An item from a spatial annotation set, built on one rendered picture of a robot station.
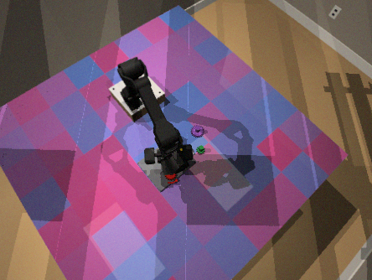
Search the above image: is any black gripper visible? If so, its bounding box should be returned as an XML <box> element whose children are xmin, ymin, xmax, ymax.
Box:
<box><xmin>144</xmin><ymin>144</ymin><xmax>193</xmax><ymax>164</ymax></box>

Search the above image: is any purple gear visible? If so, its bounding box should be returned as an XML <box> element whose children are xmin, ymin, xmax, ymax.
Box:
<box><xmin>191</xmin><ymin>125</ymin><xmax>204</xmax><ymax>137</ymax></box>

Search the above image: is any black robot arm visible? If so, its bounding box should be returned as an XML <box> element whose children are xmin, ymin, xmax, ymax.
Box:
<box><xmin>117</xmin><ymin>57</ymin><xmax>189</xmax><ymax>175</ymax></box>

